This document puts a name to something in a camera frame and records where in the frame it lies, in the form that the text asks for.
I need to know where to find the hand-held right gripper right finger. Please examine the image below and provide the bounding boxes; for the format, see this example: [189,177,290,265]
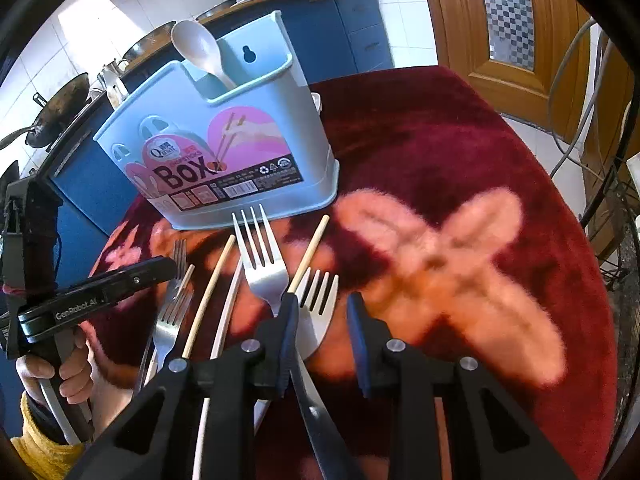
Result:
[346,292,568,480]

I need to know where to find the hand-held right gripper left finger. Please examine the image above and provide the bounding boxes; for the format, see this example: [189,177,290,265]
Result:
[67,292,301,480]

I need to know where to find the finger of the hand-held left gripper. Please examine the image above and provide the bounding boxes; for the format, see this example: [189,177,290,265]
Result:
[102,256,178,306]

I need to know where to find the white plastic fork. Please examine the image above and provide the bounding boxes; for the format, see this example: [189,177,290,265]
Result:
[295,267,341,362]

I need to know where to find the small steel fork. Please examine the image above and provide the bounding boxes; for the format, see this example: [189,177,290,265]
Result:
[132,285,195,393]
[169,240,189,291]

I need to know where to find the large steel fork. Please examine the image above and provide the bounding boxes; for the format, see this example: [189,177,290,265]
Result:
[232,204,363,480]

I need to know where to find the white chopstick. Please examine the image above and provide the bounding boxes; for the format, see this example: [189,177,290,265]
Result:
[194,256,245,480]

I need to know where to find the light blue utensil holder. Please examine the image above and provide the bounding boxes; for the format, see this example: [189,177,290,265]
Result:
[93,10,341,231]

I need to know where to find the person's left hand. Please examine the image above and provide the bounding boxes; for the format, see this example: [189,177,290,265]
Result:
[16,332,142,441]

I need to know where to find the dark wok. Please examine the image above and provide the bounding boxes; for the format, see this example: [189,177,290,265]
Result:
[0,72,93,150]

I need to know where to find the steel kettle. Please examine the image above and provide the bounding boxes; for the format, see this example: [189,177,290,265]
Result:
[97,60,130,111]

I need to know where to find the red flowered blanket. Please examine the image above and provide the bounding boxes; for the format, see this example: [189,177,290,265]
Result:
[87,65,621,480]

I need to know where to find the steel colander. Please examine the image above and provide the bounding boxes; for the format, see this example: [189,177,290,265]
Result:
[121,21,177,64]

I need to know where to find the white plastic spoon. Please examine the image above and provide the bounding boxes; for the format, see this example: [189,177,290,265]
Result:
[171,21,237,92]

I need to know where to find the steel bowl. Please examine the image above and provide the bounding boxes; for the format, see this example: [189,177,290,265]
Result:
[195,0,239,22]

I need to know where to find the wooden door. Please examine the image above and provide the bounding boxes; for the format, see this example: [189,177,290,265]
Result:
[416,0,592,142]

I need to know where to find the black wire rack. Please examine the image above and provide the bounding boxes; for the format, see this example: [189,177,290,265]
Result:
[582,35,640,283]

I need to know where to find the grey cables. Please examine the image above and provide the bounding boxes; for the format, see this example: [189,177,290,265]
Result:
[549,19,603,178]

